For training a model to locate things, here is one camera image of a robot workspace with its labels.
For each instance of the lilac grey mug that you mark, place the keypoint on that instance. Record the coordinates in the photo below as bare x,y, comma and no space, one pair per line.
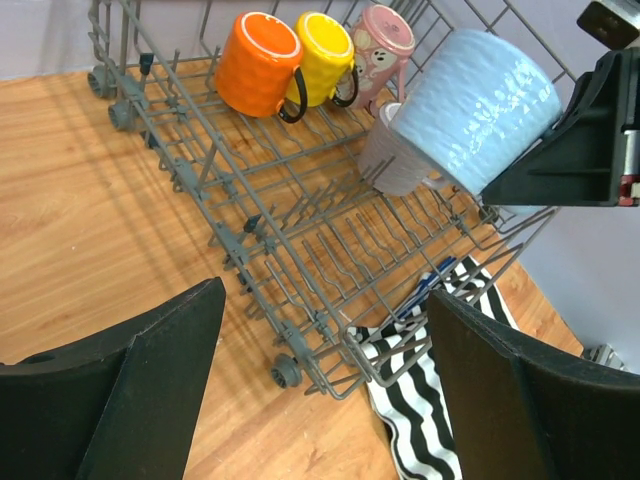
390,165

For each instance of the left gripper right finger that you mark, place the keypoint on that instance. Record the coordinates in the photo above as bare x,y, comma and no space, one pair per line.
520,408

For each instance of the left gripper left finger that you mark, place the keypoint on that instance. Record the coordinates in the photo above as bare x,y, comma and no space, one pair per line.
121,403

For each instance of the grey wire dish rack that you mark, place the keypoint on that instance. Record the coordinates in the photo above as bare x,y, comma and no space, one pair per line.
314,246

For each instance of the pink ghost pattern mug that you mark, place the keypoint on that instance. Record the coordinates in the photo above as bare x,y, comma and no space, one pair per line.
384,43

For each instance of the yellow enamel mug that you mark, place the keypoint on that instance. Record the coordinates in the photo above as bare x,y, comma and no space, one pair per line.
328,56

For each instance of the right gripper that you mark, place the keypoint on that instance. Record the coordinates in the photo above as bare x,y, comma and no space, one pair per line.
591,157

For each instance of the black white striped cloth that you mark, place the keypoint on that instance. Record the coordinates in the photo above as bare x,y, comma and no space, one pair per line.
413,409

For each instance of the light blue mug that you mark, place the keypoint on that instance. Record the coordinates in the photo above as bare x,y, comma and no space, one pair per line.
479,105

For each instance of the orange glass mug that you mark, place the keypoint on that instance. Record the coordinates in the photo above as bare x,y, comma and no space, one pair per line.
259,73

